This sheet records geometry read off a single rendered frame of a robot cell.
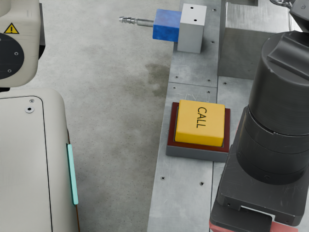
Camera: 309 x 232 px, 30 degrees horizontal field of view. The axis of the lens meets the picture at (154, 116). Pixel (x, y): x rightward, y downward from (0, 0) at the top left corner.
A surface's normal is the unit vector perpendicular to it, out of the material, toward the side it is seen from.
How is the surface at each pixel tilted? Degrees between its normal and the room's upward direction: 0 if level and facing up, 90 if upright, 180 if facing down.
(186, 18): 0
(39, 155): 0
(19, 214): 0
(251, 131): 90
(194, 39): 90
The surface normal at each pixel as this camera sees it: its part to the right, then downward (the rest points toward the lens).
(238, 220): 0.06, -0.69
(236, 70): -0.11, 0.71
